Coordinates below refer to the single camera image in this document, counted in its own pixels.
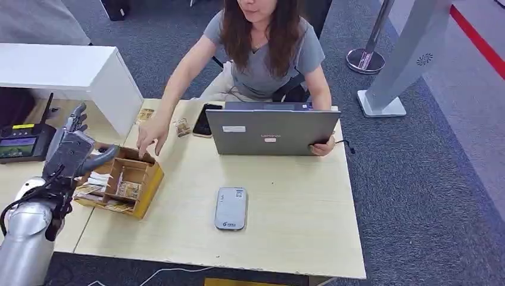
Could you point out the grey laptop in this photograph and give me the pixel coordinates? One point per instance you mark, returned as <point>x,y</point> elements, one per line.
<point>272,132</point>

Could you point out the gold card stack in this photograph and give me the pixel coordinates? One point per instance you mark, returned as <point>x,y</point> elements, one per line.
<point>128,190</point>
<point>118,206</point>
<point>88,189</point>

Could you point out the wooden card box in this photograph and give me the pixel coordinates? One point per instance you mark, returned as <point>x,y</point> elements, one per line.
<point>150,185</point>

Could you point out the person's left hand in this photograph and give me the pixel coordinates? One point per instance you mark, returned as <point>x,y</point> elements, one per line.
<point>323,148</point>

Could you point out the grey cabinet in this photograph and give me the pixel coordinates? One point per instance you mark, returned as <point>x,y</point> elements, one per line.
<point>35,19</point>

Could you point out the yellow board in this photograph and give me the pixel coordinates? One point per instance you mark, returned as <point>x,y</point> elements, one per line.
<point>236,282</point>

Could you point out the white desk shelf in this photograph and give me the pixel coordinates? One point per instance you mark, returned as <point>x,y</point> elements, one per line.
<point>71,67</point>

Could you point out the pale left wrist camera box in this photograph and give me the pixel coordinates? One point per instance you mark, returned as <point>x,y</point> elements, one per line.
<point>30,185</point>

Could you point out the white card stack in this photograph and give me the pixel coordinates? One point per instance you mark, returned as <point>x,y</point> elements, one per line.
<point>98,179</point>

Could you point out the person's right hand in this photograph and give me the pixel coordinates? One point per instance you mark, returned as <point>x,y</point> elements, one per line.
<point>152,134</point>

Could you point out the black desk terminal with screen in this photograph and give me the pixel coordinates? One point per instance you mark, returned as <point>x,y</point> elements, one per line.
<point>23,144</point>

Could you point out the black smartphone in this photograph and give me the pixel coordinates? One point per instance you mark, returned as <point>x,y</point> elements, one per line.
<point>203,122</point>

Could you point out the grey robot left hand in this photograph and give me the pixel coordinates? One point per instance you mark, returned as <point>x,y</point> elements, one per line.
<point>69,156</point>

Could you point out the chrome stanchion post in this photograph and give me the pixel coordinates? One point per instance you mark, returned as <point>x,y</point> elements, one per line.
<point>365,61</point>

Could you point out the black bin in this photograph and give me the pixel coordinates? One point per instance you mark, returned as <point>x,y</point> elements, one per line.
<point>115,10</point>

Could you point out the person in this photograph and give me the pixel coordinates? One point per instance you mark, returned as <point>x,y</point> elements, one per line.
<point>268,67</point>

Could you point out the grey card reader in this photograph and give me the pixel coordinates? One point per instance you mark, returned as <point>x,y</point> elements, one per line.
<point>231,209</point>

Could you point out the white kiosk stand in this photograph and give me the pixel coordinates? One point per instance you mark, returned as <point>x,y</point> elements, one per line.
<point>406,55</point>

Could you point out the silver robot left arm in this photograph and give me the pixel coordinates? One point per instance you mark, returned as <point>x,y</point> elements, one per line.
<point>23,244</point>

